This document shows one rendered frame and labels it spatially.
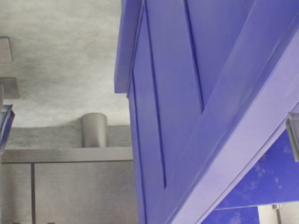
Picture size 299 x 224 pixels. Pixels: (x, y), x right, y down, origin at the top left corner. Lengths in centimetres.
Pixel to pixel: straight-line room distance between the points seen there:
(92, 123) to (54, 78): 17
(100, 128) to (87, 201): 19
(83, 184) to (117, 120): 22
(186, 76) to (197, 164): 8
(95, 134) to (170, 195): 85
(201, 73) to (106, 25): 61
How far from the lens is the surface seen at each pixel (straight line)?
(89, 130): 109
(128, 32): 46
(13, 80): 96
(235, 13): 18
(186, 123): 26
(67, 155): 102
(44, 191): 99
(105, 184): 100
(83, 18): 80
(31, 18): 80
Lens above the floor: 48
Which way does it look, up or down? 25 degrees down
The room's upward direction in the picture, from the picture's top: 174 degrees clockwise
